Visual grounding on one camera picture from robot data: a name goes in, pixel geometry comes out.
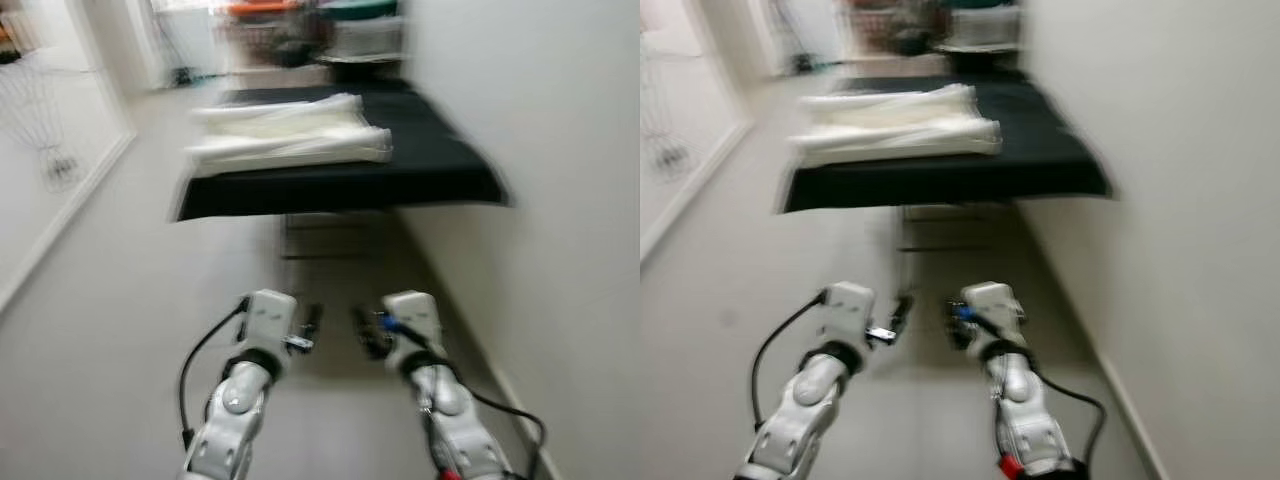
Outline black wall cables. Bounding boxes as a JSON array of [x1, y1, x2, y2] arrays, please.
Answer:
[[0, 60, 86, 193], [640, 50, 701, 181]]

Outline black bag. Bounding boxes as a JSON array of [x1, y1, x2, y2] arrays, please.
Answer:
[[890, 15, 946, 57], [275, 10, 331, 69]]

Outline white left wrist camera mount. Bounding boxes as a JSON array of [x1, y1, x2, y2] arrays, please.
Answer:
[[243, 290, 299, 351], [818, 282, 876, 346]]

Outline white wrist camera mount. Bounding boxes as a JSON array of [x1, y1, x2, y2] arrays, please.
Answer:
[[818, 282, 876, 346], [243, 290, 299, 351], [960, 282, 1026, 351], [383, 291, 444, 361]]

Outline white plastic table top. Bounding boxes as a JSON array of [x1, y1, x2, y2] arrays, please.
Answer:
[[188, 93, 393, 179], [790, 83, 1004, 169]]

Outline black wok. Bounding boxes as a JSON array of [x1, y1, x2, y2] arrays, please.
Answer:
[[315, 52, 406, 83], [935, 42, 1023, 73]]

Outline orange lid storage box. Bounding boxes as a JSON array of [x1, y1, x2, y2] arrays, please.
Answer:
[[225, 0, 306, 56], [845, 0, 931, 49]]

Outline brown cloth covered bench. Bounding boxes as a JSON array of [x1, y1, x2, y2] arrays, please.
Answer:
[[840, 50, 941, 79], [225, 60, 321, 91]]

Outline clear plastic container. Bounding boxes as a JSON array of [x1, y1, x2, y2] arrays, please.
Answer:
[[945, 8, 1023, 49], [328, 15, 409, 61]]

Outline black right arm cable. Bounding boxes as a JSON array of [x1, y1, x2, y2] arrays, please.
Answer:
[[955, 305, 1109, 480], [380, 315, 549, 480]]

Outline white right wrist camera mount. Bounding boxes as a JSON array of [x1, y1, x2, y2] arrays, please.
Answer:
[[960, 282, 1026, 351], [383, 291, 444, 361]]

